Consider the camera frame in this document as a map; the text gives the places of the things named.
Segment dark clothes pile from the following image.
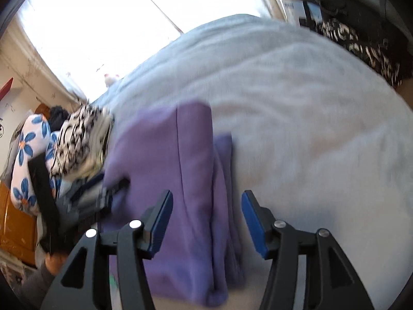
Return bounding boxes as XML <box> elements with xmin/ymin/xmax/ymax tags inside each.
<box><xmin>48</xmin><ymin>105</ymin><xmax>70</xmax><ymax>131</ymax></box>

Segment beige folded garment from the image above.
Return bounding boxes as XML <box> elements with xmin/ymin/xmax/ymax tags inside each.
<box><xmin>77</xmin><ymin>116</ymin><xmax>115</xmax><ymax>175</ymax></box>

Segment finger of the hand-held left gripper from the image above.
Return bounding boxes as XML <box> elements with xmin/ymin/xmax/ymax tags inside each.
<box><xmin>102</xmin><ymin>177</ymin><xmax>130</xmax><ymax>214</ymax></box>

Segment white pillow blue flowers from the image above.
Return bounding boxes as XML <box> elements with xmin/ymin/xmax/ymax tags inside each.
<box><xmin>11</xmin><ymin>114</ymin><xmax>63</xmax><ymax>217</ymax></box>

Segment beige curtain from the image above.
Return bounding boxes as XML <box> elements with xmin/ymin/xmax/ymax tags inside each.
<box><xmin>0</xmin><ymin>16</ymin><xmax>88</xmax><ymax>104</ymax></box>

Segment stack of folded clothes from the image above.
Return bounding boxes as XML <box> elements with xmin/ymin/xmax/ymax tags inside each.
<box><xmin>48</xmin><ymin>103</ymin><xmax>115</xmax><ymax>176</ymax></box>

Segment purple zip hoodie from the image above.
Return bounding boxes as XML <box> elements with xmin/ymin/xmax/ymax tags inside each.
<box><xmin>100</xmin><ymin>102</ymin><xmax>246</xmax><ymax>307</ymax></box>

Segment grey-blue bed blanket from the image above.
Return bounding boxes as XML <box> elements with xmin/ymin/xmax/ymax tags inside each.
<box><xmin>90</xmin><ymin>13</ymin><xmax>413</xmax><ymax>310</ymax></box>

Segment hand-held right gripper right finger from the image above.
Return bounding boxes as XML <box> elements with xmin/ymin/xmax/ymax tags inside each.
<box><xmin>241</xmin><ymin>190</ymin><xmax>375</xmax><ymax>310</ymax></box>

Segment white printed box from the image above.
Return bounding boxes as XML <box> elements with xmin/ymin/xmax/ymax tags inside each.
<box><xmin>281</xmin><ymin>0</ymin><xmax>305</xmax><ymax>23</ymax></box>

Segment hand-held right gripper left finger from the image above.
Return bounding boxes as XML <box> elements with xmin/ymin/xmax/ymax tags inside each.
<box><xmin>40</xmin><ymin>190</ymin><xmax>174</xmax><ymax>310</ymax></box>

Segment black white patterned cloth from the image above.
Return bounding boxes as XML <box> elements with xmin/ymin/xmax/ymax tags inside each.
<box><xmin>319</xmin><ymin>18</ymin><xmax>402</xmax><ymax>86</ymax></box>

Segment orange wooden furniture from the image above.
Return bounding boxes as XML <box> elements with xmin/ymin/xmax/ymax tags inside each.
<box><xmin>0</xmin><ymin>181</ymin><xmax>41</xmax><ymax>267</ymax></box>

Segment red flat wall object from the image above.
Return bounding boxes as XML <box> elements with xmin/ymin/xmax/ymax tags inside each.
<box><xmin>0</xmin><ymin>77</ymin><xmax>13</xmax><ymax>101</ymax></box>

